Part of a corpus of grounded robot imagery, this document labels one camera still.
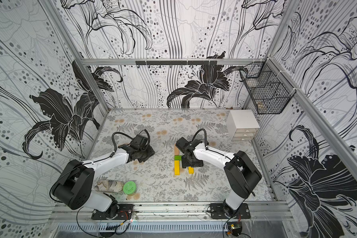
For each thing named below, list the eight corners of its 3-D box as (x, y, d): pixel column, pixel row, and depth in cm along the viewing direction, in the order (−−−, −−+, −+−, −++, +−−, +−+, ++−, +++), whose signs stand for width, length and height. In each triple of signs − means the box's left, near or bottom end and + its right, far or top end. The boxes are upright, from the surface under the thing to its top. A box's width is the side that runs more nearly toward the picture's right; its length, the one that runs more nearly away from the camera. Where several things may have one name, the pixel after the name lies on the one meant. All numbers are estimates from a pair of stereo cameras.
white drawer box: (229, 141, 102) (234, 128, 90) (224, 123, 112) (229, 109, 101) (252, 141, 101) (260, 128, 90) (245, 122, 112) (252, 109, 101)
